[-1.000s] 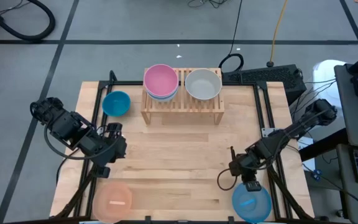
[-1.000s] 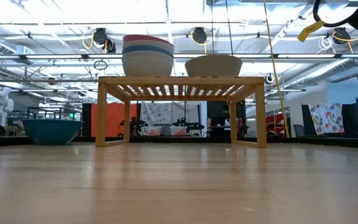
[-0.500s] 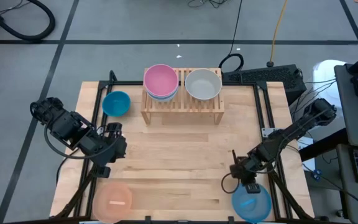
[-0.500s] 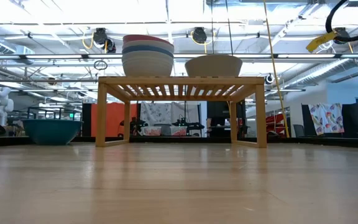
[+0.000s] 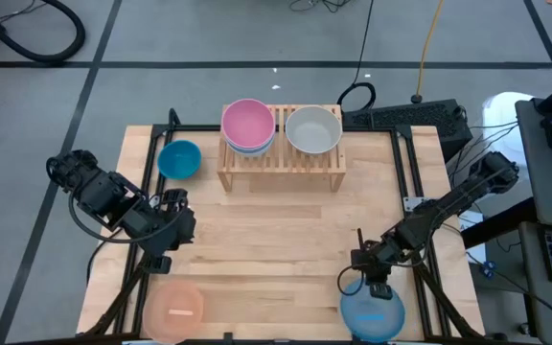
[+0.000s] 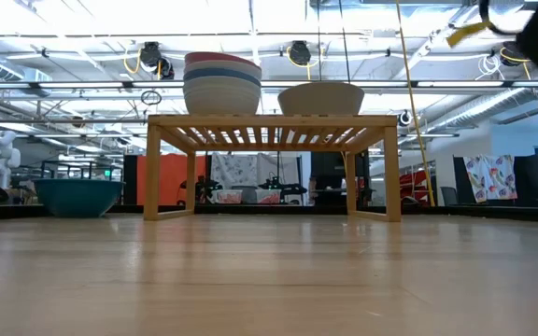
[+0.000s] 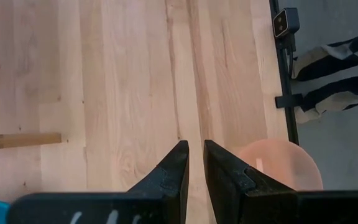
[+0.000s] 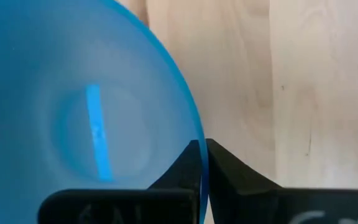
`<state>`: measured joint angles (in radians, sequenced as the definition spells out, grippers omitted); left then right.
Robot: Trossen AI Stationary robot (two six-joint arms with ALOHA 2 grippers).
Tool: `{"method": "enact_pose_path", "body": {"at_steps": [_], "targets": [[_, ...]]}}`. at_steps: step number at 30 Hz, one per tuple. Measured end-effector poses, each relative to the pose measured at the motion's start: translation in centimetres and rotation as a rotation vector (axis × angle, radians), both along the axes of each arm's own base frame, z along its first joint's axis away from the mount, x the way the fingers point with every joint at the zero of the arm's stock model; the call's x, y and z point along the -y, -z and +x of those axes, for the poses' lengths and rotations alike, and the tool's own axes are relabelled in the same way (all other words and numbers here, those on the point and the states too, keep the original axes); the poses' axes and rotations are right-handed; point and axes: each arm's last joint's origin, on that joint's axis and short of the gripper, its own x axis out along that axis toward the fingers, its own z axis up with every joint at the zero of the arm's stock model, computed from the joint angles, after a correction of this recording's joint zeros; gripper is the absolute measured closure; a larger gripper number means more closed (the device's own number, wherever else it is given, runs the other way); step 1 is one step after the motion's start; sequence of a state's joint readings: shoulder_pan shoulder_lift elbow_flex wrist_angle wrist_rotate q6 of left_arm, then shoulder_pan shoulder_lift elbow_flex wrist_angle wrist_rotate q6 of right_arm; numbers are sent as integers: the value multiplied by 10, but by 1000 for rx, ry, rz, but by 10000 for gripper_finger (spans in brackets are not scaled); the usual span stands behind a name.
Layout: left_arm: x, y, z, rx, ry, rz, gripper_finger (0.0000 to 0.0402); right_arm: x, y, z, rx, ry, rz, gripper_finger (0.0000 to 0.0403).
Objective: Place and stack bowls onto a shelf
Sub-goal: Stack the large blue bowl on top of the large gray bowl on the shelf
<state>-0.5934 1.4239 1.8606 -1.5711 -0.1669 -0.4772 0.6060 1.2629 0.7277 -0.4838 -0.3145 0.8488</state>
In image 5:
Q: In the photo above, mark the silver metal bracket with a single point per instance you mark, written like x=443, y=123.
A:
x=411, y=203

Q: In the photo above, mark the black perforated computer box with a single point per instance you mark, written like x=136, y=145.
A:
x=415, y=117

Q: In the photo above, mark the white plastic bin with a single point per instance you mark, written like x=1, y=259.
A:
x=501, y=115

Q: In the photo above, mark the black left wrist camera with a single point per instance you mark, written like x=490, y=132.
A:
x=159, y=265

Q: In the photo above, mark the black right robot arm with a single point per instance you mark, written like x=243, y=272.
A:
x=453, y=201

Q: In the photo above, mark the grey bowl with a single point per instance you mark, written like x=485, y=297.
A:
x=313, y=131

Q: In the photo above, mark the pink bowl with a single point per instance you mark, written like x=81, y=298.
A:
x=248, y=123

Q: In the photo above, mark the white bowl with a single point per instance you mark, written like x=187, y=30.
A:
x=249, y=150

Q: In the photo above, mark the translucent orange bowl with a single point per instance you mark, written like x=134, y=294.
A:
x=173, y=297

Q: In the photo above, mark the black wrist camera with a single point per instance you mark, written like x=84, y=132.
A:
x=381, y=291
x=159, y=265

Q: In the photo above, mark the translucent light blue bowl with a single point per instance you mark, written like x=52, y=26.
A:
x=386, y=321

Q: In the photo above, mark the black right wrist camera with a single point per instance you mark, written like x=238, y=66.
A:
x=381, y=291

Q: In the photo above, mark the wooden slatted shelf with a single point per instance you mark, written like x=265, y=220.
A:
x=283, y=158

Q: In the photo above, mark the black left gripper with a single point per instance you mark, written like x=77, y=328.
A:
x=176, y=232

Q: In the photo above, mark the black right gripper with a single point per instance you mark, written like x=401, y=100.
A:
x=374, y=263

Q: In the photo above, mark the teal bowl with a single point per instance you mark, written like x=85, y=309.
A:
x=179, y=160

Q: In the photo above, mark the black desk beam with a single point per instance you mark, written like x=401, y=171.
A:
x=496, y=225

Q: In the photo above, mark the black metal table frame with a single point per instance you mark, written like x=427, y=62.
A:
x=185, y=127

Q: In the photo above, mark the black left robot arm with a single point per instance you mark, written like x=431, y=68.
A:
x=98, y=191

